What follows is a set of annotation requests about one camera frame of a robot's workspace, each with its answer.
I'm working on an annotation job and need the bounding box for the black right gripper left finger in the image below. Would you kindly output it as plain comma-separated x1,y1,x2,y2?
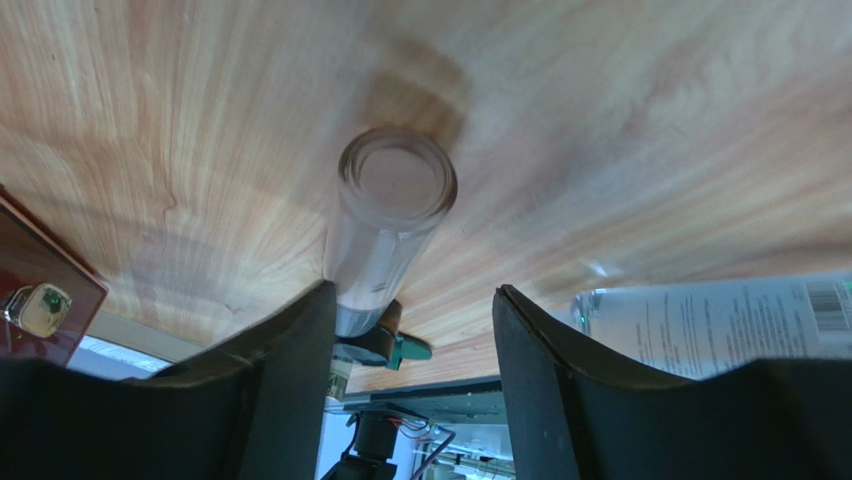
1,281,336,479

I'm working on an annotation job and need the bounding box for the clear plastic bottle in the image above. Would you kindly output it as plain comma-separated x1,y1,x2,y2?
556,272,851,379

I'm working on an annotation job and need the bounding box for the beige foundation tube grey cap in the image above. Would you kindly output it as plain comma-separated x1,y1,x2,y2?
323,126,458,337

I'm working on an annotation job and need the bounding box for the orange drawer box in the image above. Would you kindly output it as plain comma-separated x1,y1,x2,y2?
1,188,108,367

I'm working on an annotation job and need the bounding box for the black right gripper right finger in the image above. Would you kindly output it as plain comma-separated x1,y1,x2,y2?
492,285,851,479

